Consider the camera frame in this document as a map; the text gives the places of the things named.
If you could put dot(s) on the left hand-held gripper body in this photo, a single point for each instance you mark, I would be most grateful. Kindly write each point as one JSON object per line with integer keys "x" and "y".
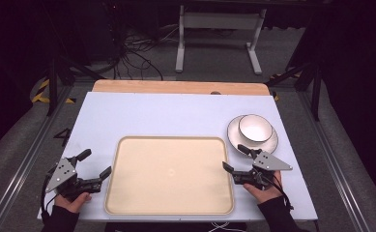
{"x": 63, "y": 175}

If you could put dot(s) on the person's left hand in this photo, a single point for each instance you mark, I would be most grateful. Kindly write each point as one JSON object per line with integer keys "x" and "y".
{"x": 72, "y": 202}

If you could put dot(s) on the yellow and black floor tape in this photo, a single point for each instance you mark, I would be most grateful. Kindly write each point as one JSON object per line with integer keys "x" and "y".
{"x": 41, "y": 95}

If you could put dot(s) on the white metal stand frame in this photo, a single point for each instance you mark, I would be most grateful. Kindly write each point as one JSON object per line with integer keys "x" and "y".
{"x": 219, "y": 21}

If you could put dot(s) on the person's right hand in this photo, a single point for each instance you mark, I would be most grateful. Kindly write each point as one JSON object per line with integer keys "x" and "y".
{"x": 263, "y": 194}

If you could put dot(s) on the white bowl with dark rim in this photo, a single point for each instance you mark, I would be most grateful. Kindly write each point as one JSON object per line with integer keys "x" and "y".
{"x": 255, "y": 129}

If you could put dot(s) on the beige rectangular tray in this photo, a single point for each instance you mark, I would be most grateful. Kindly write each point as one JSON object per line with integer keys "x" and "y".
{"x": 169, "y": 175}

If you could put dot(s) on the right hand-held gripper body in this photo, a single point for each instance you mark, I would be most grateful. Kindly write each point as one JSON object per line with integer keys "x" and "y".
{"x": 267, "y": 164}

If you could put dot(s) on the black tripod stand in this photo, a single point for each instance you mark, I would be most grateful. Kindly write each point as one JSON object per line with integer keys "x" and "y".
{"x": 311, "y": 80}
{"x": 55, "y": 80}

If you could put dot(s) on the aluminium floor rail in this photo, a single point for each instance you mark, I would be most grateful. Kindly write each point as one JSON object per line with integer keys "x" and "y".
{"x": 24, "y": 164}
{"x": 332, "y": 158}

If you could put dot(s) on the white plate with dark rim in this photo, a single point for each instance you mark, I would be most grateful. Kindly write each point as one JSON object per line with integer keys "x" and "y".
{"x": 234, "y": 137}

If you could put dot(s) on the white table mat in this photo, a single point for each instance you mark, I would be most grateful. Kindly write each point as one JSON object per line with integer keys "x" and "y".
{"x": 163, "y": 116}

